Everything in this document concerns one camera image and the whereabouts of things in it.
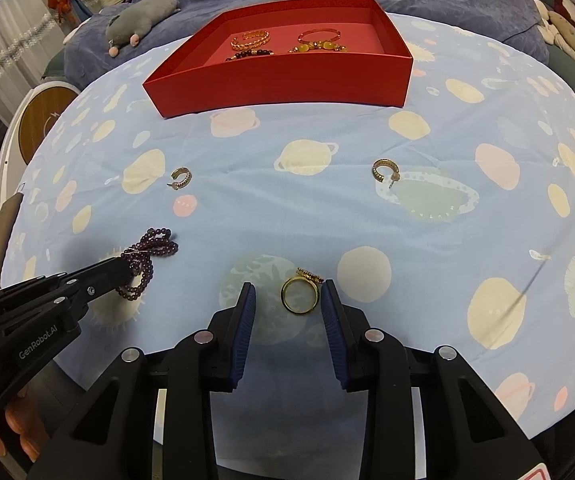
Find silver tinsel garland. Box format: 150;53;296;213
0;25;53;96

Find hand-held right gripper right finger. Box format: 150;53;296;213
320;279;545;480

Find purple bead bracelet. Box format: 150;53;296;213
114;227;179;301

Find grey plush mouse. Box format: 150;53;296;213
104;0;182;58

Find white curtain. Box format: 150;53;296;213
0;5;83;126

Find thin gold bangle yellow stones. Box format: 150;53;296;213
297;29;343;45

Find gold ring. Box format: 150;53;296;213
280;267;324;315

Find red cardboard box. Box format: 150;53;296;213
142;0;414;120

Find blue planet print tablecloth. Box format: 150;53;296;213
0;10;575;456

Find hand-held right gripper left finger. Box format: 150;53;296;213
27;281;258;480

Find yellow jade bead bracelet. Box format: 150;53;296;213
288;41;349;55

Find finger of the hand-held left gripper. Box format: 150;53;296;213
57;274;134;332
0;257;134;311

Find gold cuff bangle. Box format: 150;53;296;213
230;30;271;52

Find gold hoop earring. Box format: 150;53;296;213
167;166;193;192
371;158;401;191

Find person's left hand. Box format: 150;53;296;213
0;392;50;463

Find white device with brown disc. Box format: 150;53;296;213
0;82;83;261

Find dark and amber bead bracelet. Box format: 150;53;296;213
224;48;274;62

